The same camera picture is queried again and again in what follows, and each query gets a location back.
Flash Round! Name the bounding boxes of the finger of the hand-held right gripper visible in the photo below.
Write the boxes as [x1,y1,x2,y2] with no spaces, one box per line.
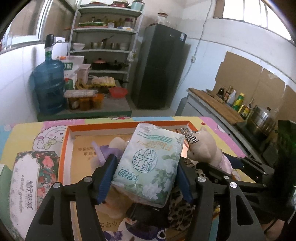
[222,155,276,177]
[196,163,267,186]

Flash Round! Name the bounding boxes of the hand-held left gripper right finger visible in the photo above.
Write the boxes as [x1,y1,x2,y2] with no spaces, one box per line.
[176,159,266,241]

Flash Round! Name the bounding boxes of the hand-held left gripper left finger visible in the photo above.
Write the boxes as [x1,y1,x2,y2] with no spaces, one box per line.
[24,154,117,241]

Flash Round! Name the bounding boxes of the teddy bear pink dress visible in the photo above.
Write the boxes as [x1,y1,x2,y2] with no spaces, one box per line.
[179,127,233,175]

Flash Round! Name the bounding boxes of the leopard print scrunchie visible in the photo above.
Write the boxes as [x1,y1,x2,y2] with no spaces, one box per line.
[168,160,242,231]

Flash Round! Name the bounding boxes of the teddy bear purple dress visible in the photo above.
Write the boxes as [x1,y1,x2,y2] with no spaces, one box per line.
[91,136,130,167]

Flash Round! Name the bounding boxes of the orange rimmed cardboard box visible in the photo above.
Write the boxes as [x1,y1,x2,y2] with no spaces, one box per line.
[57,120,222,241]

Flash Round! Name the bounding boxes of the green white tissue pack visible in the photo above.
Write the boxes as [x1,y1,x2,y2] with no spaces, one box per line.
[111,122,185,208]

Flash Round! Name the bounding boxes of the purple white plastic packet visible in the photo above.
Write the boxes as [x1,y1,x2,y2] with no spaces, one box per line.
[116,204,170,241]

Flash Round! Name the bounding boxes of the person's right hand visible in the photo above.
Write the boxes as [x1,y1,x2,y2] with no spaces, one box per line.
[262,221,296,241]

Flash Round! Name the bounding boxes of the black induction cooker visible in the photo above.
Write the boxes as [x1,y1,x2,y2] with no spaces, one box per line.
[236,122,278,153]

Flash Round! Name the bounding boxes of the steel steamer pot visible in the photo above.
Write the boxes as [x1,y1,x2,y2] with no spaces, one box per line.
[245,105,277,137]

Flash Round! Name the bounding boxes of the grey kitchen counter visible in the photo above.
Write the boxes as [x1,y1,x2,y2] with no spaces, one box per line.
[185,89,262,160]

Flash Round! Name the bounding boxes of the green bottle yellow cap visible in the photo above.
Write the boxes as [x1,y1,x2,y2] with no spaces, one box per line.
[232,93,245,112]

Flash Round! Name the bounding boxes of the wooden cutting board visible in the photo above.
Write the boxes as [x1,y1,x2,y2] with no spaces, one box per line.
[188,88,245,124]

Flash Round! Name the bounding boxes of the low green table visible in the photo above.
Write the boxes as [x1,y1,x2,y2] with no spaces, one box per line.
[37,98,132,121]

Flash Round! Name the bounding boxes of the orange pickle jar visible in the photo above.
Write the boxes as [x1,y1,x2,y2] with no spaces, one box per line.
[92,94,105,109]
[79,97,91,111]

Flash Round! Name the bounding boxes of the floral tissue pack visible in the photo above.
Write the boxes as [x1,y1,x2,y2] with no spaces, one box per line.
[9,151,60,240]

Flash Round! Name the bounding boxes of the brown pickle jar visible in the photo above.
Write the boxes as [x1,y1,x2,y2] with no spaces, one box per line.
[68,97,79,110]

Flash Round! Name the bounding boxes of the red plastic basin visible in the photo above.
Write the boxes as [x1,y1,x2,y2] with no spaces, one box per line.
[109,87,128,99]

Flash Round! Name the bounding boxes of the clear lidded food tray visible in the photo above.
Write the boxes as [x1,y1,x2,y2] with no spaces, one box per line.
[64,90,98,98]

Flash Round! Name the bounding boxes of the colourful cartoon printed blanket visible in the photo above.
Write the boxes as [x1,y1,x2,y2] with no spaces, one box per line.
[0,116,257,241]

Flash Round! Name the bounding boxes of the egg tray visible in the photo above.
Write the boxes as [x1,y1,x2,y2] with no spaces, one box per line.
[91,76,115,88]

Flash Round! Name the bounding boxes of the bunch of bananas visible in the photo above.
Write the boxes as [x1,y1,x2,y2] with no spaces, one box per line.
[75,79,93,90]

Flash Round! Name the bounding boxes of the green snack bag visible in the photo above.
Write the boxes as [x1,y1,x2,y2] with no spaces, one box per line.
[64,77,77,91]

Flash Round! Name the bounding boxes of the green white carton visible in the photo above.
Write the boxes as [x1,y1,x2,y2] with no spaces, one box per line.
[0,164,12,209]

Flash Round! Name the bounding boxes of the blue water jug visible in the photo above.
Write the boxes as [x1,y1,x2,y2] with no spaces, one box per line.
[30,56,66,115]

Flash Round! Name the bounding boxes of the black wok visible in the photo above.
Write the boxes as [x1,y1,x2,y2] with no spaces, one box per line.
[108,61,129,71]

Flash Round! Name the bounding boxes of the red lidded black pot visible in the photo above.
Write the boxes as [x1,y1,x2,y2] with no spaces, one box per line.
[92,59,108,70]

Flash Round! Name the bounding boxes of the white flour sack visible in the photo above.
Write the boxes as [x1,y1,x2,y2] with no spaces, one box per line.
[55,56,85,80]

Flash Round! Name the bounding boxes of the dark refrigerator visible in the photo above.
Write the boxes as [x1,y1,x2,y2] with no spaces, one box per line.
[132,23,192,110]

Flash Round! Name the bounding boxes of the steel pot with ladle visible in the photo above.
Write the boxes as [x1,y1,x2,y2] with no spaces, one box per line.
[91,37,109,49]

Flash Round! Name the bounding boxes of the white metal shelf rack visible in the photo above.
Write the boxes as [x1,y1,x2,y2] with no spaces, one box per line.
[68,4,142,81]

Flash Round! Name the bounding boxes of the black water pump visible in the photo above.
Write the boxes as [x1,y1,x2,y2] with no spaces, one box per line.
[45,34,67,58]

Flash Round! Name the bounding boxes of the barred upper window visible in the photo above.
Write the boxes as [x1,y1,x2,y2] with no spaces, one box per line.
[213,0,292,42]

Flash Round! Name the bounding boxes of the row of condiment jars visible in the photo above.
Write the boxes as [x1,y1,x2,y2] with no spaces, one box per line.
[90,16,136,29]

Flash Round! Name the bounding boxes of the clear glass jar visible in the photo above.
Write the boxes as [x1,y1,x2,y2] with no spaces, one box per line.
[157,13,171,25]

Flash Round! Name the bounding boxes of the red cooking pans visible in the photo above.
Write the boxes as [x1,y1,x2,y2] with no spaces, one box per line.
[111,1,130,9]

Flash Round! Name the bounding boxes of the aluminium sliding window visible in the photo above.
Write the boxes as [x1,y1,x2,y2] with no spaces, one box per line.
[5,0,56,47]

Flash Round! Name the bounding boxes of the teal lidded jar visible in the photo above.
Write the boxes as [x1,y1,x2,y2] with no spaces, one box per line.
[131,0,146,11]

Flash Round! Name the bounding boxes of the cardboard wall panel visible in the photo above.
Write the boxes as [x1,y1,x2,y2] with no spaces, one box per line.
[214,51,296,109]

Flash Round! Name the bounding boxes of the wall cable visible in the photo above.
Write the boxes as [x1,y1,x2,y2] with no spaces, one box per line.
[194,0,212,57]

